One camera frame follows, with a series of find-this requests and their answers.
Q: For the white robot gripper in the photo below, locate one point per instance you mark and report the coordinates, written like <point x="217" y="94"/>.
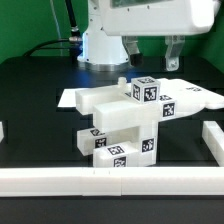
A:
<point x="157" y="18"/>

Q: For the small white tagged cube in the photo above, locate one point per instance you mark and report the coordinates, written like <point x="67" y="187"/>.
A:
<point x="145" y="89"/>

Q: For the white chair back frame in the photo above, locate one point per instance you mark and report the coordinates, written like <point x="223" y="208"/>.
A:
<point x="114" y="109"/>

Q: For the white chair seat part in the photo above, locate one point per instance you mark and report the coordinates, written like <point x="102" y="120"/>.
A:
<point x="144" y="139"/>

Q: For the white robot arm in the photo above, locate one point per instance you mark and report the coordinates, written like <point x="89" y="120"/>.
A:
<point x="110" y="41"/>

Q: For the white marker base plate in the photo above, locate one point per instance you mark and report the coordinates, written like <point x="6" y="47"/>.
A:
<point x="68" y="98"/>

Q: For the white right obstacle wall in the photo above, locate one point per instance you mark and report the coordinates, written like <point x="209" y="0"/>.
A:
<point x="213" y="136"/>

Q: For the white obstacle wall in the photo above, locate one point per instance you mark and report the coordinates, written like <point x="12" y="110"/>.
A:
<point x="1" y="131"/>
<point x="213" y="136"/>
<point x="16" y="182"/>

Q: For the white front obstacle wall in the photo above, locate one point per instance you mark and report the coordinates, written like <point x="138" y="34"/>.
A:
<point x="16" y="182"/>

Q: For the white left obstacle wall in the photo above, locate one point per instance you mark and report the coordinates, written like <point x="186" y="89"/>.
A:
<point x="1" y="131"/>

